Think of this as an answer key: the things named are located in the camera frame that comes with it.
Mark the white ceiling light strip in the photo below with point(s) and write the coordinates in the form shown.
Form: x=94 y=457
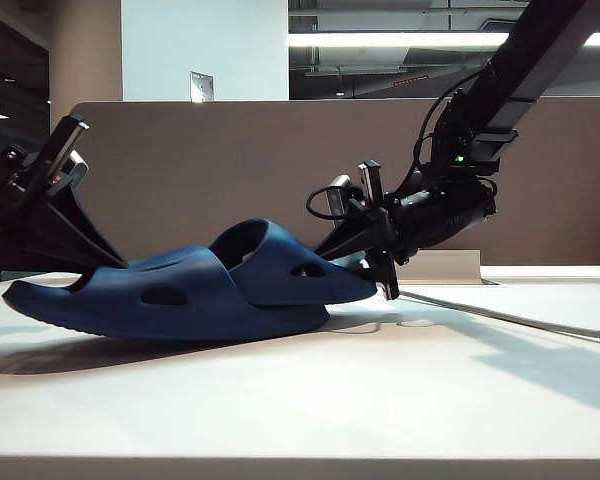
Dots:
x=380 y=40

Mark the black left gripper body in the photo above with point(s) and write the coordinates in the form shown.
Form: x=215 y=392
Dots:
x=30 y=180

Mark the brown desk partition panel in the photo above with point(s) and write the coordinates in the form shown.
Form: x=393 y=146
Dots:
x=205 y=165

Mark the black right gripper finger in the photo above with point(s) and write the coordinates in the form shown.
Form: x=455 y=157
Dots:
x=355 y=235
x=369 y=272

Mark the metal wall switch plate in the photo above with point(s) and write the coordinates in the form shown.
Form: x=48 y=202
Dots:
x=202 y=87

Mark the red led sign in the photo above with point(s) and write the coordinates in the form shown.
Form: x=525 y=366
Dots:
x=411 y=81

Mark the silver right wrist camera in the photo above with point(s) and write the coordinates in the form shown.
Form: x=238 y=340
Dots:
x=341 y=197

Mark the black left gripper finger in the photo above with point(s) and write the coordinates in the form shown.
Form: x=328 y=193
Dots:
x=70 y=225
x=45 y=257

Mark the blue foam slide slipper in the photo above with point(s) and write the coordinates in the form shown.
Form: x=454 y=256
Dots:
x=280 y=286
x=130 y=320

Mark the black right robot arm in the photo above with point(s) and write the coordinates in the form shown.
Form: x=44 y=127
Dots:
x=530 y=50

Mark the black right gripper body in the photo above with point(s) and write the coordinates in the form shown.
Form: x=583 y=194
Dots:
x=387 y=230

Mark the dark glass door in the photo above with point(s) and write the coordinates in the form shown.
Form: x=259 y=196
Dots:
x=25 y=75

